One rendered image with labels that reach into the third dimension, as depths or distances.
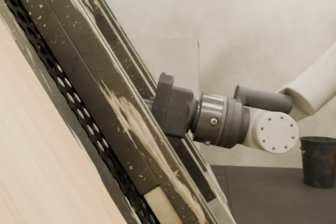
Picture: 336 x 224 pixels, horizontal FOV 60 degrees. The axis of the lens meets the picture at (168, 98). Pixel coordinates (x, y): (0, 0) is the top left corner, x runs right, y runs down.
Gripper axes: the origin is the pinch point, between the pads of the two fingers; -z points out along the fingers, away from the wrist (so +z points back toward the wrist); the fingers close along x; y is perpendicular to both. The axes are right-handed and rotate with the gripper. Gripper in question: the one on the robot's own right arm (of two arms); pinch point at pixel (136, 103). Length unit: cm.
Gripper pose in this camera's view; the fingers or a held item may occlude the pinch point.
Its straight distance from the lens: 52.0
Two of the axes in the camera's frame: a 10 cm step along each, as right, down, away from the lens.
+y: -0.4, 0.1, -10.0
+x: 2.1, -9.8, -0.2
